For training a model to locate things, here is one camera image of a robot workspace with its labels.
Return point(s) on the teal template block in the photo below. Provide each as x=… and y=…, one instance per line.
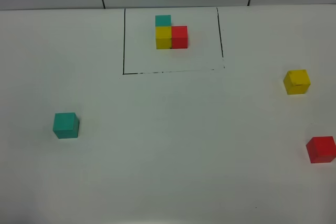
x=163, y=21

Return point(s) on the yellow template block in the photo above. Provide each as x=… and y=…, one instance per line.
x=163, y=37

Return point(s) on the red template block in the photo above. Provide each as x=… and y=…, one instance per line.
x=179, y=37

